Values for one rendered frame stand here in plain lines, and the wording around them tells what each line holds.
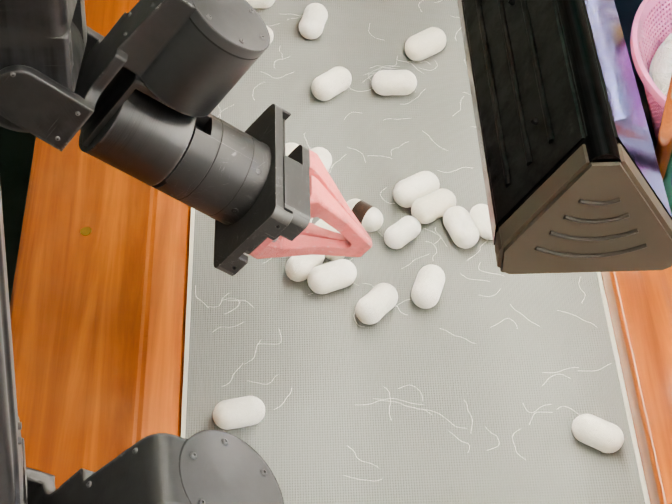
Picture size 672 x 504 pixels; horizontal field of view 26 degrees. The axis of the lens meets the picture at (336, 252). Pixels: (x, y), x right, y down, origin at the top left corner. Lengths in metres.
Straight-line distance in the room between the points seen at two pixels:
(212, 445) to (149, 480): 0.04
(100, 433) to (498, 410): 0.26
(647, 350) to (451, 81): 0.33
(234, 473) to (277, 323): 0.40
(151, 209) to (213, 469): 0.47
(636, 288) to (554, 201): 0.42
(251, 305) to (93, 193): 0.15
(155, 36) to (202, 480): 0.31
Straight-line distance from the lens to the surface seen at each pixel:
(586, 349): 1.03
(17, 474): 0.59
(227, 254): 0.90
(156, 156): 0.87
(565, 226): 0.64
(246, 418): 0.96
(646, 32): 1.28
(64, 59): 0.84
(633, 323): 1.01
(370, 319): 1.01
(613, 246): 0.65
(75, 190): 1.10
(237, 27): 0.84
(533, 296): 1.05
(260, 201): 0.89
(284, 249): 0.94
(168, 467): 0.61
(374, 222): 1.07
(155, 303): 1.02
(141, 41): 0.84
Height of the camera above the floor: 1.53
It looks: 47 degrees down
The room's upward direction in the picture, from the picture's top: straight up
